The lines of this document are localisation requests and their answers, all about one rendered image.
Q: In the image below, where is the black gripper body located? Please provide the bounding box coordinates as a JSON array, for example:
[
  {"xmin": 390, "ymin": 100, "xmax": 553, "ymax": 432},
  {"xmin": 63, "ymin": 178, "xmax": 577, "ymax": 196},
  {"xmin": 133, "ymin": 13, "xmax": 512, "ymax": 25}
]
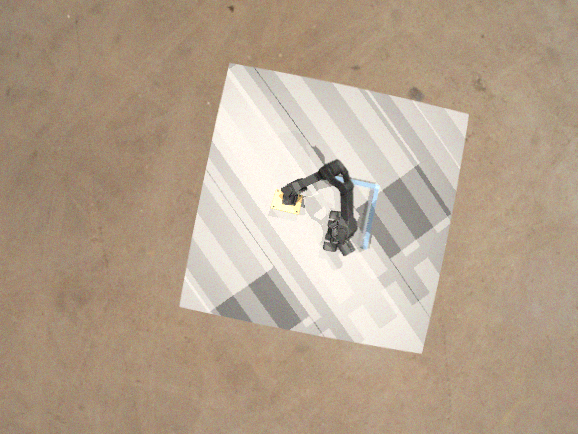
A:
[{"xmin": 323, "ymin": 210, "xmax": 341, "ymax": 252}]

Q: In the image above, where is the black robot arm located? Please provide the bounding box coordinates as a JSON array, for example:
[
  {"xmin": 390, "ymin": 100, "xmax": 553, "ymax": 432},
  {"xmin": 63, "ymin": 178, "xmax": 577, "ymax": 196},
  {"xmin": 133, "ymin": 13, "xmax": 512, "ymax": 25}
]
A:
[{"xmin": 281, "ymin": 159, "xmax": 358, "ymax": 257}]

